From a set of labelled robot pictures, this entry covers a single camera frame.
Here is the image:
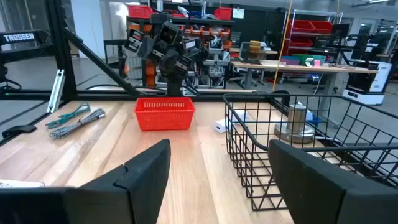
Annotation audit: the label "yellow hanging cable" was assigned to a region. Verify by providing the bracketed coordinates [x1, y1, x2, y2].
[272, 0, 294, 91]

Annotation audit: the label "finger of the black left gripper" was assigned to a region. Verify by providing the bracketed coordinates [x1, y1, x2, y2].
[124, 29, 146, 54]
[175, 55, 193, 77]

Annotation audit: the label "purple plastic bin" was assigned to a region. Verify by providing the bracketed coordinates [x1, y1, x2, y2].
[281, 55, 301, 66]

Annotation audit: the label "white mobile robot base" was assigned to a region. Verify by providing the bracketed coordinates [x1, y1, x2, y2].
[341, 60, 392, 106]

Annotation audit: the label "red plastic basket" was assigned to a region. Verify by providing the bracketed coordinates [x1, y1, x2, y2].
[134, 96, 196, 132]

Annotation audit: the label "yellow stacked trays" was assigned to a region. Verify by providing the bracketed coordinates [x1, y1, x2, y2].
[248, 40, 262, 60]

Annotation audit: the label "green plastic bin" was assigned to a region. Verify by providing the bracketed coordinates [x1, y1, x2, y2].
[292, 53, 326, 66]

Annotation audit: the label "red bin shelving unit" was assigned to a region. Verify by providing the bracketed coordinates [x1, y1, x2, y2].
[281, 9, 345, 58]

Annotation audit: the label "black aluminium table frame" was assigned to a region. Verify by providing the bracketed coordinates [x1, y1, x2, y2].
[0, 0, 292, 147]

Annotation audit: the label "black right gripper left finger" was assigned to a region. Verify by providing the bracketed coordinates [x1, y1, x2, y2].
[0, 139, 172, 224]

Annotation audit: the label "silver angle bracket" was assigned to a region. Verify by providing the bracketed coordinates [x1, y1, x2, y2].
[46, 68, 66, 113]

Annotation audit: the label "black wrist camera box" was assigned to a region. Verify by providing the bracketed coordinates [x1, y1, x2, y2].
[158, 21, 183, 47]

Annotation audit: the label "grey braided cable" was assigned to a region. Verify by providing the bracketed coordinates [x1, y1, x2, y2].
[49, 108, 106, 140]

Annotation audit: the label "black wire basket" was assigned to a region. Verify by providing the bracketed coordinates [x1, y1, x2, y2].
[222, 93, 398, 212]

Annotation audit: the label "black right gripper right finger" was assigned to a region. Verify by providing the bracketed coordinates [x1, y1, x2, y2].
[267, 139, 398, 224]

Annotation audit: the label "teal braided cable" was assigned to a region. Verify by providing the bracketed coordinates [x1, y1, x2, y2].
[45, 102, 91, 129]

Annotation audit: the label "black frame clamp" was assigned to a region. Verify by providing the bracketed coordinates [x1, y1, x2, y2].
[1, 124, 37, 139]

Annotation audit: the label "red storage bin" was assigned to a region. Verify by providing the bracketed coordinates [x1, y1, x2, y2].
[128, 5, 154, 19]
[213, 7, 233, 21]

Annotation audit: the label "white charger adapter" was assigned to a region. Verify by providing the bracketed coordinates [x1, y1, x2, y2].
[231, 109, 249, 124]
[213, 118, 229, 134]

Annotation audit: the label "wooden workbench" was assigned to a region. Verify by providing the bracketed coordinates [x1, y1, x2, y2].
[229, 58, 379, 94]

